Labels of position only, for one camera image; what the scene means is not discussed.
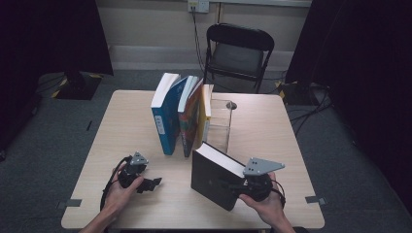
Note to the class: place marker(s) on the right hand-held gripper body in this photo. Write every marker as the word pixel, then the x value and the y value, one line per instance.
pixel 259 181

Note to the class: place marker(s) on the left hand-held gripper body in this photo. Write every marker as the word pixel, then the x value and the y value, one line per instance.
pixel 131 173

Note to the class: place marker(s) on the black book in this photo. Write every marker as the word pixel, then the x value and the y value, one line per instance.
pixel 210 176

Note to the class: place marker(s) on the clear acrylic book rack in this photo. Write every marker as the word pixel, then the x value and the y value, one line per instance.
pixel 222 127

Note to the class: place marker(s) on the blue book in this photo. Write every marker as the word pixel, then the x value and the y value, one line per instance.
pixel 166 123

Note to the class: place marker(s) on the red book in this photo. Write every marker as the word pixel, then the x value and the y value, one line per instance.
pixel 188 126

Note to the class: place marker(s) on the yellow book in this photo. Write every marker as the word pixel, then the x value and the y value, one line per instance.
pixel 204 119

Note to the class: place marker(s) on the person's right hand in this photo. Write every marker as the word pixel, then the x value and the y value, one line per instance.
pixel 267 207

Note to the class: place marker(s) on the person's left hand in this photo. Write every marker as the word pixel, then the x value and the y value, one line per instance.
pixel 118 197

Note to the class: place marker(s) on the grey tape strip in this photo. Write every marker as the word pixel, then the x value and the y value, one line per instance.
pixel 315 200
pixel 69 203

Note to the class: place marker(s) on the black stand base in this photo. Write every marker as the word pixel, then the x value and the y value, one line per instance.
pixel 294 92
pixel 77 85

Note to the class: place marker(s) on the black folding chair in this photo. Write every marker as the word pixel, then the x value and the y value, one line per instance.
pixel 238 58

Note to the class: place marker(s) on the black curtain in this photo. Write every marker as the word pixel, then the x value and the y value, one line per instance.
pixel 362 64
pixel 48 48

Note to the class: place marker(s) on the white wall socket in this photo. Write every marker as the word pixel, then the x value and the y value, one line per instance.
pixel 198 6

